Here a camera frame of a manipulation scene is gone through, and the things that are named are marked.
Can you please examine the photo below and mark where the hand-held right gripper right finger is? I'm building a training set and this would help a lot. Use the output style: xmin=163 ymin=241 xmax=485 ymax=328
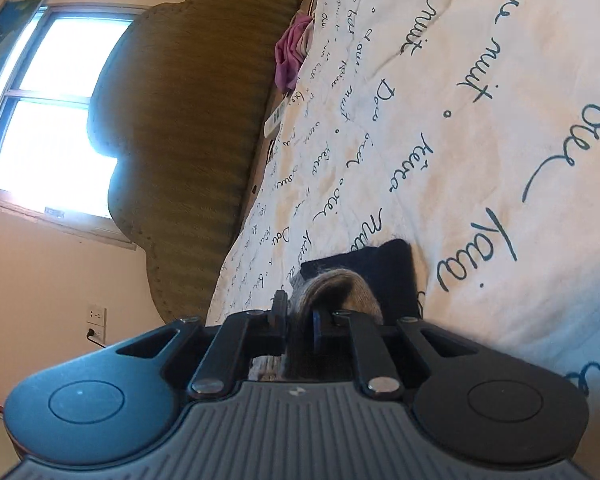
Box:
xmin=310 ymin=309 xmax=481 ymax=397

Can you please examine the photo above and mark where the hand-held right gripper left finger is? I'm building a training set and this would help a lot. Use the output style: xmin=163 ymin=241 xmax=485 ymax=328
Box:
xmin=115 ymin=290 xmax=291 ymax=401

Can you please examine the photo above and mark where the grey sweater with navy sleeves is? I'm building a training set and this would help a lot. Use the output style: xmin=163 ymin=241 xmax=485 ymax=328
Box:
xmin=250 ymin=239 xmax=423 ymax=383

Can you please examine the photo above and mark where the white power strip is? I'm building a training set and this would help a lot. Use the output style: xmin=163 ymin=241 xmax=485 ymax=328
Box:
xmin=263 ymin=99 xmax=287 ymax=138

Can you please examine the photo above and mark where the olive green padded headboard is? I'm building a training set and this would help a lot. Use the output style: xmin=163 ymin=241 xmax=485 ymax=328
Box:
xmin=87 ymin=0 xmax=321 ymax=323

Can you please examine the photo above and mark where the purple cloth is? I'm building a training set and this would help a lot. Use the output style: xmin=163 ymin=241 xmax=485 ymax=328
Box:
xmin=274 ymin=14 xmax=315 ymax=92

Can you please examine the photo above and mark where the white script printed blanket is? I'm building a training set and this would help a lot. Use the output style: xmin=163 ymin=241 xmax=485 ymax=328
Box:
xmin=205 ymin=0 xmax=600 ymax=411

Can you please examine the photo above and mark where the window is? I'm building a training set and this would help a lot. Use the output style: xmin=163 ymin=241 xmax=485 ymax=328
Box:
xmin=0 ymin=2 xmax=151 ymax=251

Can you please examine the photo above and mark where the blue printed curtain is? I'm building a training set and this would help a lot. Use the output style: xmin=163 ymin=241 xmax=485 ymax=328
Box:
xmin=0 ymin=0 xmax=48 ymax=96

